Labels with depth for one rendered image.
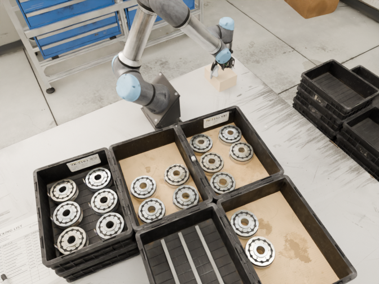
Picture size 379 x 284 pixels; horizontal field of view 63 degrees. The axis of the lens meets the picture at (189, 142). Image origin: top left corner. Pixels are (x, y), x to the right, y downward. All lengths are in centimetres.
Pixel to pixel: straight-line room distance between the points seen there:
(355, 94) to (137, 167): 156
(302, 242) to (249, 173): 33
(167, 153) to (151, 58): 202
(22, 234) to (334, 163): 143
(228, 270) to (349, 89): 160
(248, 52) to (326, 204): 219
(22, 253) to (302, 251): 108
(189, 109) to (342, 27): 262
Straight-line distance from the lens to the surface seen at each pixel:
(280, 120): 170
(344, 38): 382
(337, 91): 231
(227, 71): 184
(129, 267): 130
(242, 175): 130
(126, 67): 149
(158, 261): 115
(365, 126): 232
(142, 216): 119
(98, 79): 313
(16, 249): 149
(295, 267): 119
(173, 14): 125
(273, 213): 124
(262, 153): 131
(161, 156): 135
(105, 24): 300
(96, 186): 130
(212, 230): 118
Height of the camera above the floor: 193
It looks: 52 degrees down
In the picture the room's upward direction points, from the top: 2 degrees counter-clockwise
